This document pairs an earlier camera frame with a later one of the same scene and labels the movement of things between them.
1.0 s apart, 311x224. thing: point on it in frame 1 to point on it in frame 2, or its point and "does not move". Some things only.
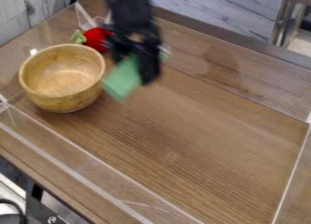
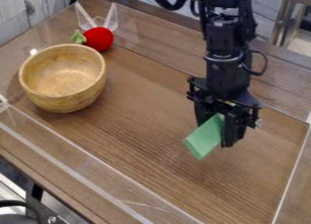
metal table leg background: x=289 y=23 does not move
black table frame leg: x=38 y=212 does not move
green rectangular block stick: x=125 y=77 to x=205 y=139
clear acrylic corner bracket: x=87 y=22 does not move
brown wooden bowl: x=61 y=76 does not move
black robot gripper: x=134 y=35 to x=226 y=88
